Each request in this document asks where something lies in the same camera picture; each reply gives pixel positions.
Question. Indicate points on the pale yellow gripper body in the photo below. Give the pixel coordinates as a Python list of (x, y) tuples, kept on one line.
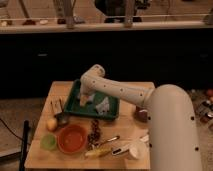
[(83, 99)]

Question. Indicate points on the grey-blue sponge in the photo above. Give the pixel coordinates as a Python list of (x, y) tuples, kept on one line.
[(90, 99)]

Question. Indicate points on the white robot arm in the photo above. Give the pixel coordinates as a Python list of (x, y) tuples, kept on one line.
[(173, 137)]

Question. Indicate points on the small metal cup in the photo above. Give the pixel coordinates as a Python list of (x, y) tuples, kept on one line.
[(62, 119)]

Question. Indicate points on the small green plastic cup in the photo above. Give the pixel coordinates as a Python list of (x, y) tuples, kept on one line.
[(48, 142)]

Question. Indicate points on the white plastic cup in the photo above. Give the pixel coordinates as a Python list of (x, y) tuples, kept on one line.
[(137, 150)]

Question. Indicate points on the green plastic tray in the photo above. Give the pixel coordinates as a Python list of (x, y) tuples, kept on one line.
[(73, 106)]

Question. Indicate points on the crumpled grey cloth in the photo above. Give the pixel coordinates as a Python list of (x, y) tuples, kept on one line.
[(103, 107)]

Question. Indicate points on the small wooden block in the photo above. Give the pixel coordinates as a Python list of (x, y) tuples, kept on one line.
[(56, 106)]

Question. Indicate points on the yellow lemon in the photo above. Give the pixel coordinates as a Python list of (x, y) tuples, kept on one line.
[(51, 124)]

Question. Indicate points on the orange plastic bowl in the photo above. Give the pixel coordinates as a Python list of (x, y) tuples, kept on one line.
[(72, 139)]

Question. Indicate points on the bunch of dark grapes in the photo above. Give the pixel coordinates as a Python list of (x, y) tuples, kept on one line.
[(95, 134)]

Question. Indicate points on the dark maroon bowl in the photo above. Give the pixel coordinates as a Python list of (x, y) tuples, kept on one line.
[(141, 114)]

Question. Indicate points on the white and black garlic press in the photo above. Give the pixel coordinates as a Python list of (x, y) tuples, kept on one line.
[(125, 148)]

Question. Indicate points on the yellow-handled utensil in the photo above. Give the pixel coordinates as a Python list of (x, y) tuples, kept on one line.
[(95, 153)]

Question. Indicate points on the black chair frame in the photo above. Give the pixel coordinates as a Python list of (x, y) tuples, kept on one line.
[(19, 153)]

